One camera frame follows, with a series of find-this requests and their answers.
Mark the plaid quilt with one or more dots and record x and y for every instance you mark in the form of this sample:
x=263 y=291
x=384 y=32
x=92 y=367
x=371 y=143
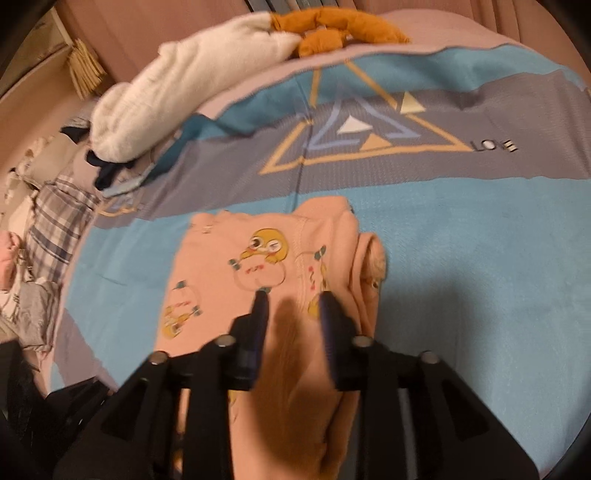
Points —
x=57 y=226

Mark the white fluffy blanket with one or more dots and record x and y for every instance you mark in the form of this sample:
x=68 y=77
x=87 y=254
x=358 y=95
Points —
x=194 y=78

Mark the orange plush garment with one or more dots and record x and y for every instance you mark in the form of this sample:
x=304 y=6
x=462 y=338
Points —
x=332 y=27

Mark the pinkish grey bed sheet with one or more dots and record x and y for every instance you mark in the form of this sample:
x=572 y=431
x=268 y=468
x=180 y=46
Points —
x=443 y=32

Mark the grey garment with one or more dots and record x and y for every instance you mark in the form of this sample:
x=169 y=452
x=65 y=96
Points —
x=32 y=311

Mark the pink cartoon print shirt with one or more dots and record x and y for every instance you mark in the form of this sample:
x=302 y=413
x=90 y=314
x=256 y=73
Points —
x=217 y=263

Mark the yellow fringed cloth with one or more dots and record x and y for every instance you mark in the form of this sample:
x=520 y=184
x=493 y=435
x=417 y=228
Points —
x=87 y=69

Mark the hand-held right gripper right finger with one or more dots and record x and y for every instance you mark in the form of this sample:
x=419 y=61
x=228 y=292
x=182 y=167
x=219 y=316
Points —
x=325 y=321

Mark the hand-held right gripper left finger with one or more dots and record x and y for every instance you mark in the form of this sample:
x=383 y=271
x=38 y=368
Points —
x=261 y=316

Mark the blue grey printed blanket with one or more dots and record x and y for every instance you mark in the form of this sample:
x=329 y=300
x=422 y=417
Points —
x=461 y=221

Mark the pink cloth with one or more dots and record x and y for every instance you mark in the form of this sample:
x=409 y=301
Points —
x=9 y=261

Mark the blue curtain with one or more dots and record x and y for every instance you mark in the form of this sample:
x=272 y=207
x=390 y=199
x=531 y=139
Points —
x=291 y=4

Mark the dark navy clothes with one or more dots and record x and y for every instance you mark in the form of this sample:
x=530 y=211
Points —
x=108 y=173

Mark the beige pillow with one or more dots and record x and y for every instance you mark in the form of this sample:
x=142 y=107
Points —
x=55 y=157

